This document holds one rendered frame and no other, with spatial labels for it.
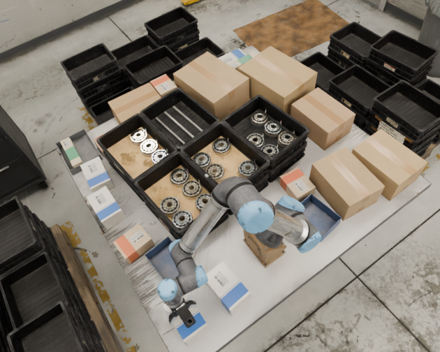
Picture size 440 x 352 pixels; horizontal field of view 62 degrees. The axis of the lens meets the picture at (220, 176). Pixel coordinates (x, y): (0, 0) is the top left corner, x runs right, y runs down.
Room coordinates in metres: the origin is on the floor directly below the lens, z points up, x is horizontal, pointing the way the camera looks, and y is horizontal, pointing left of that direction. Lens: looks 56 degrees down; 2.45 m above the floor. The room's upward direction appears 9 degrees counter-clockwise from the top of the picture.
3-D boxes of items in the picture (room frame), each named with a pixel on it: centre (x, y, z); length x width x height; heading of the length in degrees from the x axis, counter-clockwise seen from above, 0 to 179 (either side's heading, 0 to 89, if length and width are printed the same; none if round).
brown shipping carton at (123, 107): (1.75, 0.45, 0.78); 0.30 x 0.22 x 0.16; 115
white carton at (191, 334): (0.43, 0.25, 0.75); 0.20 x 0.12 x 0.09; 27
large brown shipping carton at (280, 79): (1.79, -0.46, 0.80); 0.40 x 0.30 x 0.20; 34
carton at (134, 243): (0.83, 0.49, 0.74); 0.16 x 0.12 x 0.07; 123
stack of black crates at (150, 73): (2.45, 0.39, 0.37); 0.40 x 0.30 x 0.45; 117
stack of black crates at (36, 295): (0.76, 1.15, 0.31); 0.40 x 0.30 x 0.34; 27
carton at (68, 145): (1.51, 0.89, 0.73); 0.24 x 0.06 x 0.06; 25
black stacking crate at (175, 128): (1.50, 0.18, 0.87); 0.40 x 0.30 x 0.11; 33
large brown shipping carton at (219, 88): (1.84, -0.04, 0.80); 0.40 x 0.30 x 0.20; 35
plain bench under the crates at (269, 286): (1.27, -0.05, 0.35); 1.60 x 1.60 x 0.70; 27
